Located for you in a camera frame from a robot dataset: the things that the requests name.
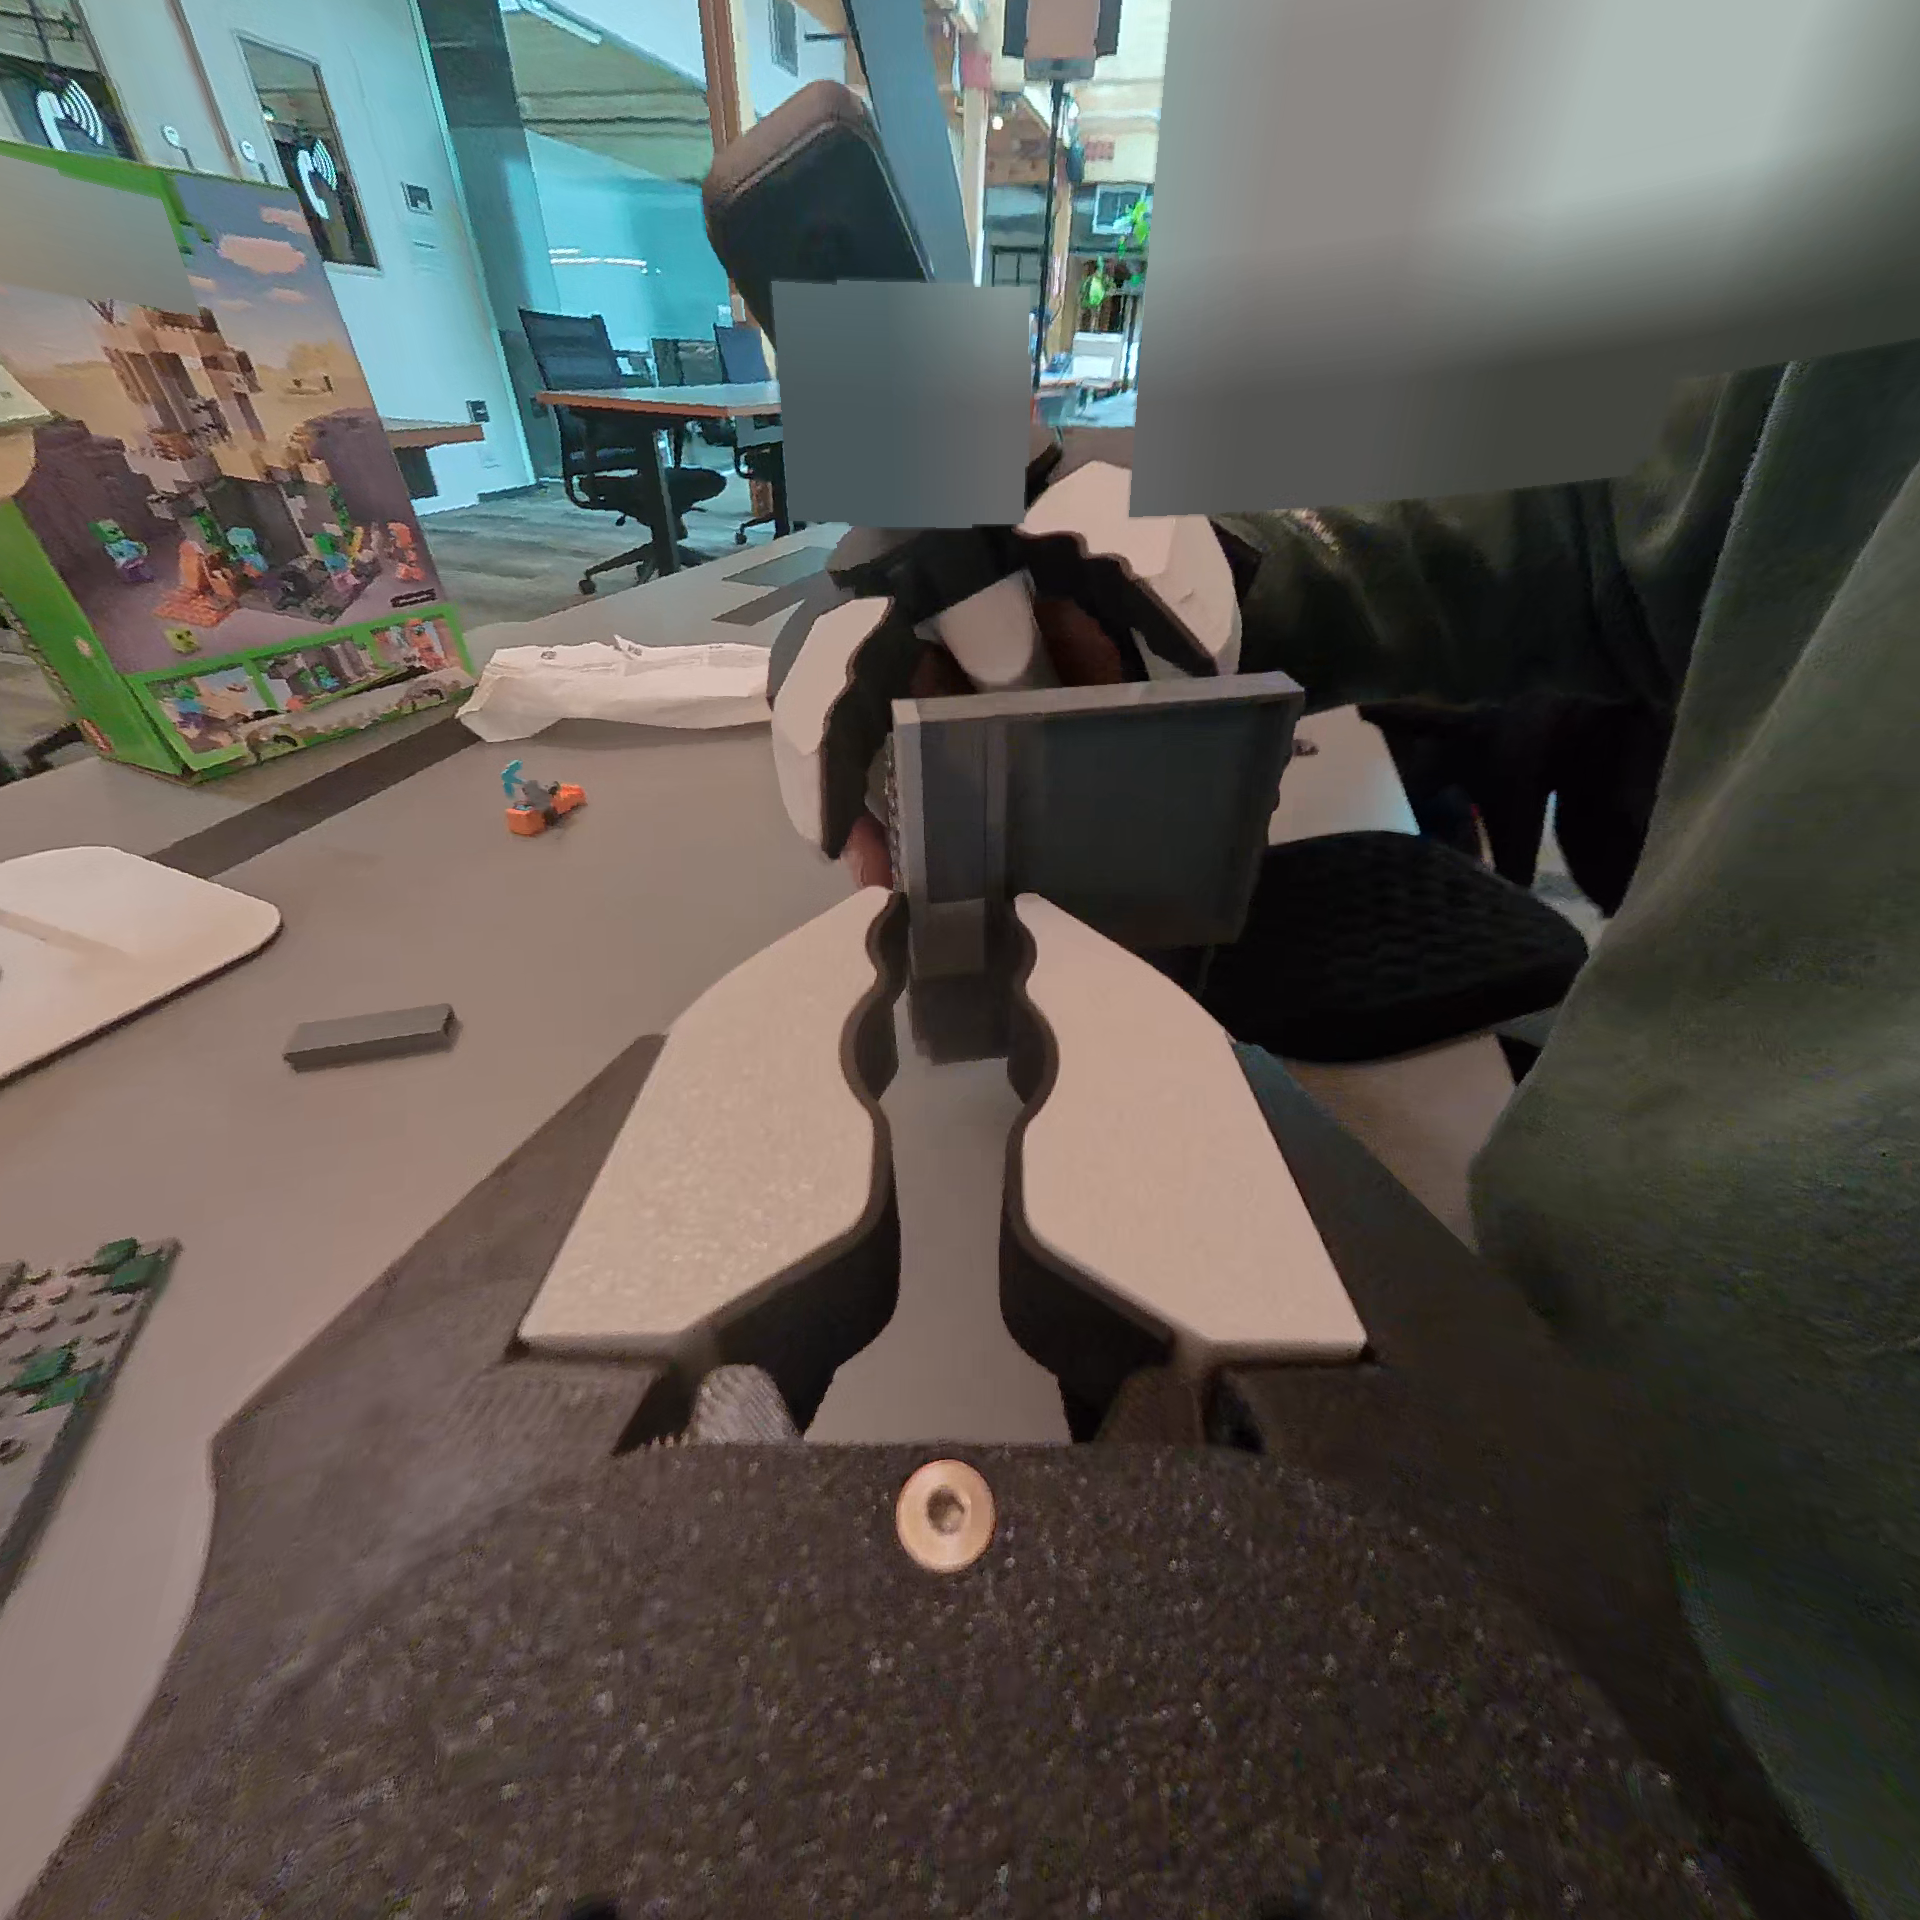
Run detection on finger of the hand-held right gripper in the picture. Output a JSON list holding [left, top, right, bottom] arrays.
[[1019, 462, 1247, 679], [767, 587, 905, 861]]

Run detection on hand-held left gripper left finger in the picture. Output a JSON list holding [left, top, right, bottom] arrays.
[[516, 884, 909, 1412]]

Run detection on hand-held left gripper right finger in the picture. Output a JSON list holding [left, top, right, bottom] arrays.
[[997, 892, 1369, 1421]]

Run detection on grey square plate piece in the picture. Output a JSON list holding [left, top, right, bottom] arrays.
[[888, 673, 1307, 1067]]

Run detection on long grey toy brick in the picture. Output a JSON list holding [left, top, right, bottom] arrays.
[[282, 999, 459, 1074]]

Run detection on grey desk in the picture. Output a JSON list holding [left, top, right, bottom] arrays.
[[0, 516, 1518, 1878]]

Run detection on person's right hand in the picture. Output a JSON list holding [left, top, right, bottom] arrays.
[[1034, 591, 1150, 683]]

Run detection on white plastic bag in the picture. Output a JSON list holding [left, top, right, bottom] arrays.
[[453, 635, 776, 746]]

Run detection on wooden top background table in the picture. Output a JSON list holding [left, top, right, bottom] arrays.
[[534, 380, 790, 546]]

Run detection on black background office chair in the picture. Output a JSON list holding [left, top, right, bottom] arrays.
[[516, 306, 729, 593]]

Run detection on dark high-back chair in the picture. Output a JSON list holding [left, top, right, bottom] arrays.
[[701, 77, 940, 302]]

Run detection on phone on tripod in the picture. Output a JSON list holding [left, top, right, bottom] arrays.
[[1001, 0, 1127, 293]]

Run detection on green toy box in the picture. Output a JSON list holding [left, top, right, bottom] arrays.
[[0, 142, 481, 782]]

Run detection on grey studded baseplate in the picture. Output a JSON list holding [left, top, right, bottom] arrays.
[[0, 1235, 181, 1600]]

